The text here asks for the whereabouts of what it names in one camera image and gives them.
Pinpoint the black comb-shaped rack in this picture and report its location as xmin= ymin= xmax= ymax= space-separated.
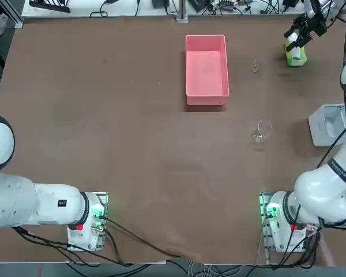
xmin=28 ymin=0 xmax=72 ymax=13

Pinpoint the green tissue pack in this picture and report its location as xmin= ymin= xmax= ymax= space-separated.
xmin=284 ymin=32 xmax=308 ymax=68

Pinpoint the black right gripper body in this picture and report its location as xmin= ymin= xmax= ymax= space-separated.
xmin=304 ymin=11 xmax=327 ymax=37

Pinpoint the person's white shoe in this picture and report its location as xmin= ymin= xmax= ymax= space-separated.
xmin=0 ymin=14 xmax=9 ymax=37

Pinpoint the black cable across table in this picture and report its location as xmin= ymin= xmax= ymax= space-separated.
xmin=103 ymin=216 xmax=193 ymax=258

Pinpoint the white lidded trash bin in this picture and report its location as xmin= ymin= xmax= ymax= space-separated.
xmin=307 ymin=103 xmax=346 ymax=147

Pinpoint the black base cable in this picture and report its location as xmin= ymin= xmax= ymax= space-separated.
xmin=13 ymin=226 xmax=125 ymax=266

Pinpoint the aluminium frame profile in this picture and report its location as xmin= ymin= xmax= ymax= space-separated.
xmin=4 ymin=0 xmax=24 ymax=29

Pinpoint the large clear glass beaker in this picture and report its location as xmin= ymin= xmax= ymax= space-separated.
xmin=250 ymin=118 xmax=274 ymax=145

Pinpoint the pink plastic rectangular container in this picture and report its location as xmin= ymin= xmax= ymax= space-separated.
xmin=185 ymin=34 xmax=230 ymax=106

